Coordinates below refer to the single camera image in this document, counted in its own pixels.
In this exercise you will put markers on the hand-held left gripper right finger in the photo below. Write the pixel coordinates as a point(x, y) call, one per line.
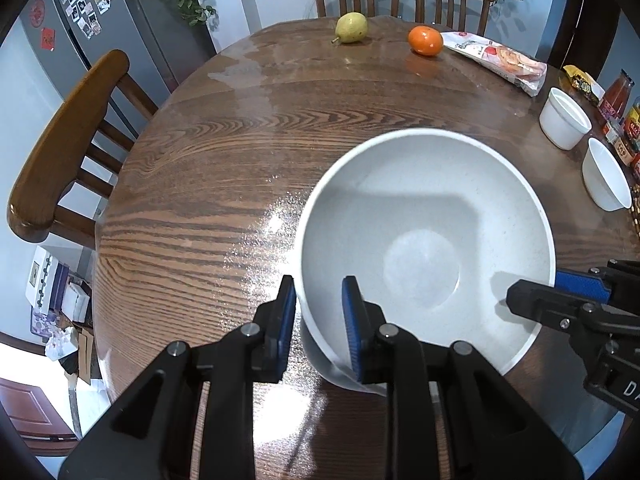
point(352, 330)

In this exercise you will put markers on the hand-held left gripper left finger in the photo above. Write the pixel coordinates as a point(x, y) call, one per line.
point(286, 312)

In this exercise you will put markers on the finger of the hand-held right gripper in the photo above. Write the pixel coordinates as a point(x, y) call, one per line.
point(580, 285)
point(540, 302)

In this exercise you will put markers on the medium white bowl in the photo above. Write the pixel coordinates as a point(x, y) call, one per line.
point(607, 175)

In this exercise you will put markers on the large white bowl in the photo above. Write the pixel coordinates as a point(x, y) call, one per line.
point(425, 210)

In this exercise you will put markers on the white straight-sided ramekin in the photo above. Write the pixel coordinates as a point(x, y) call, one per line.
point(562, 120)

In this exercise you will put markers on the wooden beaded trivet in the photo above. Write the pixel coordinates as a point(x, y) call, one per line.
point(635, 215)

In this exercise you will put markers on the red-lidded jar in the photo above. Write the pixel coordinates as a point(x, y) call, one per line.
point(636, 165)

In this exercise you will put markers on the brown sauce jar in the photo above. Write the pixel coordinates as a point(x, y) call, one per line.
point(622, 147)

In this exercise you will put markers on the white-labelled glass jar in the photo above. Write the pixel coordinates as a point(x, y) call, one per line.
point(611, 131)

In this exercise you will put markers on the yellow snack packet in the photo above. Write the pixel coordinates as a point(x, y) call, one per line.
point(582, 82)

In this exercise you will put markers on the brown cardboard box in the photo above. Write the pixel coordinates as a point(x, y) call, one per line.
point(85, 355)

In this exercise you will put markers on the white snack bag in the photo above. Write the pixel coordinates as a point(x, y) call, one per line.
point(500, 60)

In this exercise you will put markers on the dark wooden door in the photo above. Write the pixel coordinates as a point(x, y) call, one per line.
point(585, 15)

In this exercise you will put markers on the orange fruit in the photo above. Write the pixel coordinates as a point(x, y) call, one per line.
point(425, 41)

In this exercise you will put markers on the green pear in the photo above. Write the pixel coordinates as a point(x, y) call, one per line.
point(351, 27)

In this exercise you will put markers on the grey fridge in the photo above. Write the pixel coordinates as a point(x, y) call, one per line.
point(145, 20)

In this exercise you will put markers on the group of fridge photo magnets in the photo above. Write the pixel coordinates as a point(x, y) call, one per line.
point(87, 0)

